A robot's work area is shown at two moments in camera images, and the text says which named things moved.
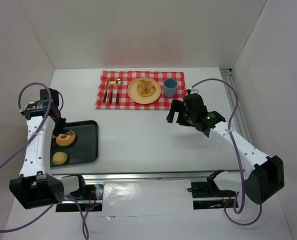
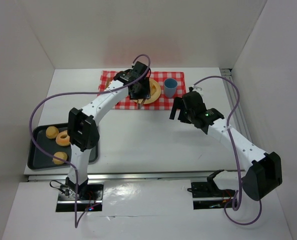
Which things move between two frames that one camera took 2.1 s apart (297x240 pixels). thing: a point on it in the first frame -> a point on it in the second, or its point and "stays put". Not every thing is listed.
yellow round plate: (134, 96) stays put
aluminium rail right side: (241, 123) stays put
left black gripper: (61, 124) -> (136, 92)
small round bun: (59, 158) stays put
